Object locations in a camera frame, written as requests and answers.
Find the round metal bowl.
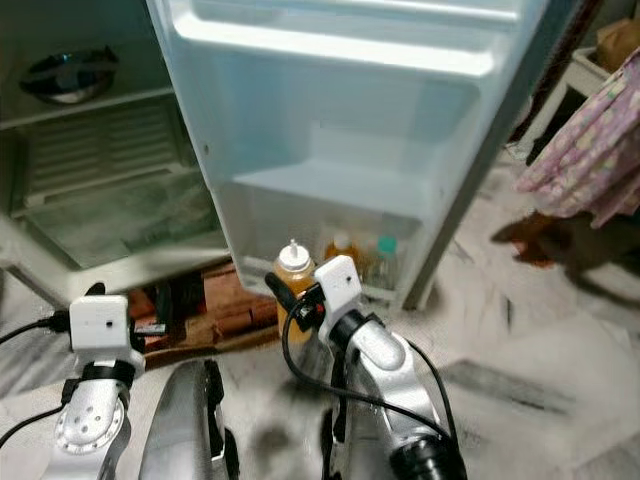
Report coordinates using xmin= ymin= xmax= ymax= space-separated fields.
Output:
xmin=20 ymin=48 xmax=120 ymax=107

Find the grey fridge door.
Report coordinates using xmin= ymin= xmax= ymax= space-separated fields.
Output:
xmin=145 ymin=0 xmax=587 ymax=313

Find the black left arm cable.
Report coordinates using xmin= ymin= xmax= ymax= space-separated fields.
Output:
xmin=0 ymin=313 xmax=75 ymax=449

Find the off-white fridge body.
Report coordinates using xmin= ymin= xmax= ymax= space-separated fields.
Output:
xmin=0 ymin=0 xmax=233 ymax=311

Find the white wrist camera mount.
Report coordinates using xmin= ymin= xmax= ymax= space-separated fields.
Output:
xmin=68 ymin=293 xmax=147 ymax=374
xmin=313 ymin=255 xmax=367 ymax=337

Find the white side table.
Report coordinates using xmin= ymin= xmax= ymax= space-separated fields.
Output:
xmin=520 ymin=45 xmax=613 ymax=163

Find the silver left robot leg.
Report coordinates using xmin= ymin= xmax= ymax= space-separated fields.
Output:
xmin=138 ymin=358 xmax=241 ymax=480

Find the clear bottle green cap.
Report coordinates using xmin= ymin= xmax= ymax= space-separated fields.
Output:
xmin=370 ymin=235 xmax=402 ymax=292

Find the white slatted fridge shelf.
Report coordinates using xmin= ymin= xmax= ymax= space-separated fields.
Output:
xmin=10 ymin=100 xmax=197 ymax=208

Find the pink patterned cloth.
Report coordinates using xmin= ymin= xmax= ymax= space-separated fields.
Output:
xmin=515 ymin=50 xmax=640 ymax=230

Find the brown wooden pallet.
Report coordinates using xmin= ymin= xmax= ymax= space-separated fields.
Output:
xmin=135 ymin=262 xmax=277 ymax=353

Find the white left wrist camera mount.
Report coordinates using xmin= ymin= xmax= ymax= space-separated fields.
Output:
xmin=68 ymin=293 xmax=147 ymax=374

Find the small orange bottle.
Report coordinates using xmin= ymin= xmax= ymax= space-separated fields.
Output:
xmin=323 ymin=230 xmax=362 ymax=269

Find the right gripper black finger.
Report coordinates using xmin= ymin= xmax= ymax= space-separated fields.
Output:
xmin=264 ymin=271 xmax=306 ymax=313

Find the orange squeeze bottle white cap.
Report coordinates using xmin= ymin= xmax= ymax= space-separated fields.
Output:
xmin=271 ymin=238 xmax=317 ymax=343

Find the clear crisper drawer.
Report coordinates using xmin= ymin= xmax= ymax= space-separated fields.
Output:
xmin=25 ymin=175 xmax=227 ymax=268

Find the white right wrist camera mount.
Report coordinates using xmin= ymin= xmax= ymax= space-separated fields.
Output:
xmin=313 ymin=255 xmax=367 ymax=337

